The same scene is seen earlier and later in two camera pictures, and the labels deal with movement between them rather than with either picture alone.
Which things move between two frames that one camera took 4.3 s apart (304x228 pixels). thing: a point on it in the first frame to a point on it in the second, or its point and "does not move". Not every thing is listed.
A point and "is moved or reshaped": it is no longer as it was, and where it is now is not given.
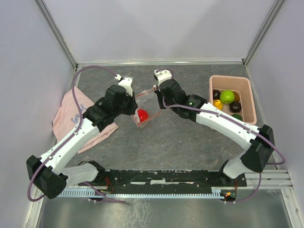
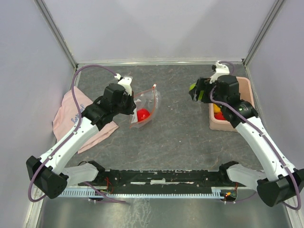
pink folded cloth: (67, 119) does not move
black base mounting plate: (163, 178) does not move
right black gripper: (159, 94) to (205, 85)
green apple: (227, 97) is moved or reshaped
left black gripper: (133, 105) does not move
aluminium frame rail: (158, 62) does not move
